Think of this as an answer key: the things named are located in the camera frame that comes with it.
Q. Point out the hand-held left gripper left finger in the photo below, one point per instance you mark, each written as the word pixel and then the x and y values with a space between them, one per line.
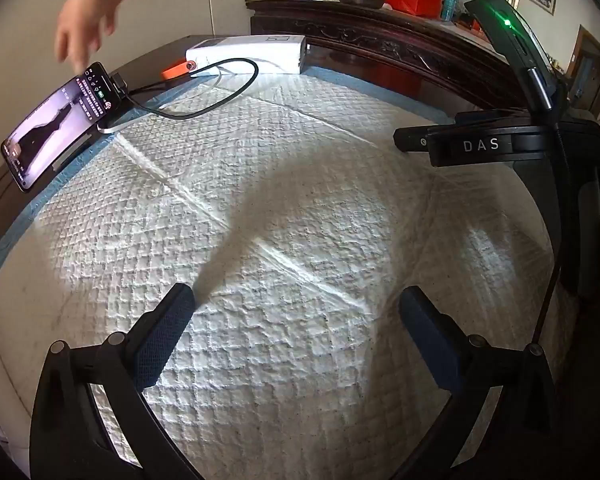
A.
pixel 162 340

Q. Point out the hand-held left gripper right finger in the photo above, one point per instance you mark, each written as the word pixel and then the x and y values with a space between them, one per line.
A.
pixel 430 340

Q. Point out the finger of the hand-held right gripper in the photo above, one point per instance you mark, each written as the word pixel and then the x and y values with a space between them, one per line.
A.
pixel 411 140

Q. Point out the person's right hand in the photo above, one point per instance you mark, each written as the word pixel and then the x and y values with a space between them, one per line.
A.
pixel 82 20

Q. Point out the dark carved wooden cabinet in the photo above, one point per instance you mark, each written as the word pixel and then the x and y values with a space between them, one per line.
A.
pixel 380 35

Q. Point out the wooden door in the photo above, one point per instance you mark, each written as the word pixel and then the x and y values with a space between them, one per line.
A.
pixel 592 75

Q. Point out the white quilted mat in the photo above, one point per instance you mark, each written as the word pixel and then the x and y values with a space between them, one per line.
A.
pixel 280 185

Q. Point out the white portable power station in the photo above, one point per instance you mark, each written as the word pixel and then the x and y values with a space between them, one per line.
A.
pixel 250 52

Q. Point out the black smartphone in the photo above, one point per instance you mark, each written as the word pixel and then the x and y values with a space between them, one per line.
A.
pixel 45 125

